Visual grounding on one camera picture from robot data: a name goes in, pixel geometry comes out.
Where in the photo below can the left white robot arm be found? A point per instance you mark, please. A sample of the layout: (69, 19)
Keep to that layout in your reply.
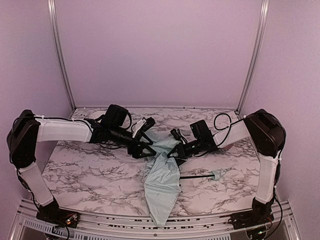
(29, 129)

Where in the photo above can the left aluminium frame post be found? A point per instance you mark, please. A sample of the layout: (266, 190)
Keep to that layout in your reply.
(59, 52)

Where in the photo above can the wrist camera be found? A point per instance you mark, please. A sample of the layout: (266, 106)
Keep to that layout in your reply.
(176, 133)
(142, 125)

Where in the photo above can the front aluminium rail base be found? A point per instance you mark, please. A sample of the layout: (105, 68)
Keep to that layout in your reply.
(100, 226)

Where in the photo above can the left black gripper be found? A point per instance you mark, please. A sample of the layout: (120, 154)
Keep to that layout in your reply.
(136, 144)

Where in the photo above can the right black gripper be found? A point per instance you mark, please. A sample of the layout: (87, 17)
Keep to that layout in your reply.
(180, 150)

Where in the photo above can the right aluminium frame post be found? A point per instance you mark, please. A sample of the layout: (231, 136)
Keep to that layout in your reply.
(258, 42)

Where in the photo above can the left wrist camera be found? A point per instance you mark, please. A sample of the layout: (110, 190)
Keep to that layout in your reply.
(142, 125)

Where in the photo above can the mint green folding umbrella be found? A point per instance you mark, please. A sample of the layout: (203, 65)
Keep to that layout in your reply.
(161, 178)

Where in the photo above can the orange white bowl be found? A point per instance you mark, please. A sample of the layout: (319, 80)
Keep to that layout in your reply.
(97, 115)

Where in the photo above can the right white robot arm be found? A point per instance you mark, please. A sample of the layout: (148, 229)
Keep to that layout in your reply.
(268, 136)

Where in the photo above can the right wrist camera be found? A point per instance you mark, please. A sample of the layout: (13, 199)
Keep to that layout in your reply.
(176, 133)

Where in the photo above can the aluminium frame post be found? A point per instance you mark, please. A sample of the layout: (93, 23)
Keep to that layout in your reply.
(258, 42)
(59, 52)

